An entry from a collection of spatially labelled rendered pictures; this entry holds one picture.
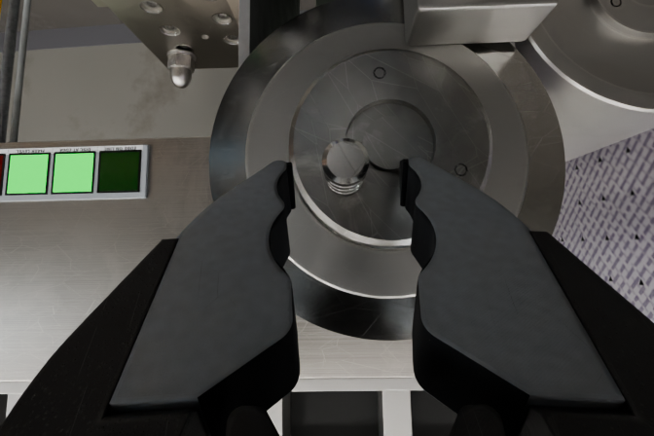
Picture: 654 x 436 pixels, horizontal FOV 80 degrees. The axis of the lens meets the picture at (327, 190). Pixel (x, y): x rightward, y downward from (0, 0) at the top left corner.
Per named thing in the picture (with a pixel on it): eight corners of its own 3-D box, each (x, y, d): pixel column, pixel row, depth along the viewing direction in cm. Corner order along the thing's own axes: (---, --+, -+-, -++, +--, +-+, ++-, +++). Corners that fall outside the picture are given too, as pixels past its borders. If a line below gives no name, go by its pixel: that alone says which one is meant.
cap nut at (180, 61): (190, 48, 51) (189, 82, 50) (199, 61, 54) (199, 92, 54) (162, 50, 51) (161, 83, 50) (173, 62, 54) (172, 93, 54)
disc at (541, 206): (547, -16, 17) (587, 339, 15) (541, -9, 18) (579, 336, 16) (211, -2, 18) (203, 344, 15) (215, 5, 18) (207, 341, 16)
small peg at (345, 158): (380, 163, 11) (341, 193, 11) (372, 180, 14) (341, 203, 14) (349, 127, 12) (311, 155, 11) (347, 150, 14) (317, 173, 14)
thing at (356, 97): (538, 160, 14) (373, 290, 14) (514, 170, 16) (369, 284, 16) (406, 9, 15) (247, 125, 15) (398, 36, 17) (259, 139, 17)
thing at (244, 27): (252, -273, 20) (249, 63, 18) (299, 4, 44) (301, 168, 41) (242, -273, 20) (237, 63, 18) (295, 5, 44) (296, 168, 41)
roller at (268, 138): (517, 16, 17) (544, 296, 15) (410, 157, 42) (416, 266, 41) (245, 26, 17) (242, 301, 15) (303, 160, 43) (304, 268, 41)
